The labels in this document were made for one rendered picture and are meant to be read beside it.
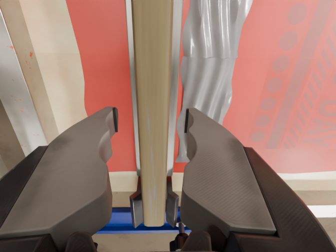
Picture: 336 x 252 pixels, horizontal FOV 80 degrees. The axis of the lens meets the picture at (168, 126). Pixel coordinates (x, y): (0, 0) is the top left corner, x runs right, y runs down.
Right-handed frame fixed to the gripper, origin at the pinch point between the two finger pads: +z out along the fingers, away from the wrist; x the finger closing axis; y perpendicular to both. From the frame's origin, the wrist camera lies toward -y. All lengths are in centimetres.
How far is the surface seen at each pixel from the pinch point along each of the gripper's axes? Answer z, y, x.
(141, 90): 5.2, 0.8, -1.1
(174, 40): 11.6, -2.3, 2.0
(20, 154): 111, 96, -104
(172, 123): 11.6, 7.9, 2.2
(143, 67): 5.1, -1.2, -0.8
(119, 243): 111, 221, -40
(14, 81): 12.1, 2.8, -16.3
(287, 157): 15.6, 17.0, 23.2
